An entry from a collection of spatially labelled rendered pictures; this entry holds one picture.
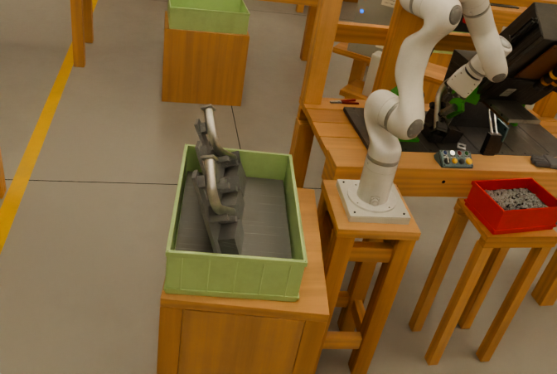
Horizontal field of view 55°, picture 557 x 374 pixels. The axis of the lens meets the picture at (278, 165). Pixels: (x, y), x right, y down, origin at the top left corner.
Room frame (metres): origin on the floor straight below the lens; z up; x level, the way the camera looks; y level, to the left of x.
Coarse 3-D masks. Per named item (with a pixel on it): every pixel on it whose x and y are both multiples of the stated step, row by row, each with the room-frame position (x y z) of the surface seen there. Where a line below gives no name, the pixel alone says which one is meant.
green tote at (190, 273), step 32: (192, 160) 1.75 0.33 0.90; (256, 160) 1.78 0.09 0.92; (288, 160) 1.78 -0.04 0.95; (288, 192) 1.65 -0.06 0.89; (288, 224) 1.53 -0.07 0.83; (192, 256) 1.16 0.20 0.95; (224, 256) 1.17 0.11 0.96; (256, 256) 1.19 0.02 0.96; (192, 288) 1.16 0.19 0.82; (224, 288) 1.17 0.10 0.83; (256, 288) 1.19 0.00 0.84; (288, 288) 1.20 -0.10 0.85
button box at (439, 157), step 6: (450, 150) 2.10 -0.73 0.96; (456, 150) 2.11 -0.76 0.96; (438, 156) 2.08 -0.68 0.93; (444, 156) 2.07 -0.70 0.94; (450, 156) 2.08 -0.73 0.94; (456, 156) 2.08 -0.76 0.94; (462, 156) 2.09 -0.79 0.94; (468, 156) 2.10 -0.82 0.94; (438, 162) 2.06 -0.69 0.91; (444, 162) 2.04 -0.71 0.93; (450, 162) 2.05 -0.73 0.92
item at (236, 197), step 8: (200, 144) 1.45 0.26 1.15; (200, 152) 1.43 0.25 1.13; (208, 152) 1.45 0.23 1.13; (200, 160) 1.43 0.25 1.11; (216, 168) 1.55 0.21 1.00; (232, 192) 1.54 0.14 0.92; (240, 192) 1.58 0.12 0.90; (224, 200) 1.50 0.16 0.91; (232, 200) 1.50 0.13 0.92; (240, 200) 1.55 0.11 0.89; (240, 208) 1.52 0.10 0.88; (240, 216) 1.49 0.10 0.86
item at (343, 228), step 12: (324, 180) 1.84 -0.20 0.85; (336, 180) 1.86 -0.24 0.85; (324, 192) 1.78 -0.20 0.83; (336, 192) 1.77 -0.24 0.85; (336, 204) 1.69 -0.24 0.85; (336, 216) 1.61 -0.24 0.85; (336, 228) 1.56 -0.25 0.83; (348, 228) 1.55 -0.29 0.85; (360, 228) 1.57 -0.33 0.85; (372, 228) 1.58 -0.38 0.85; (384, 228) 1.59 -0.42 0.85; (396, 228) 1.60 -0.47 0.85; (408, 228) 1.62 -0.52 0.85
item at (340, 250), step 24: (336, 240) 1.55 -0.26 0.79; (384, 240) 1.73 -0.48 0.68; (408, 240) 1.60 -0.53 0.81; (336, 264) 1.55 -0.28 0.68; (360, 264) 1.85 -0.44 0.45; (384, 264) 1.64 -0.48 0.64; (336, 288) 1.56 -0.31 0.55; (360, 288) 1.83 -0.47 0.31; (384, 288) 1.60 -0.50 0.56; (360, 312) 1.76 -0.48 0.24; (384, 312) 1.60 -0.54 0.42; (336, 336) 1.60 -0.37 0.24; (360, 336) 1.62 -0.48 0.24; (360, 360) 1.60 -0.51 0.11
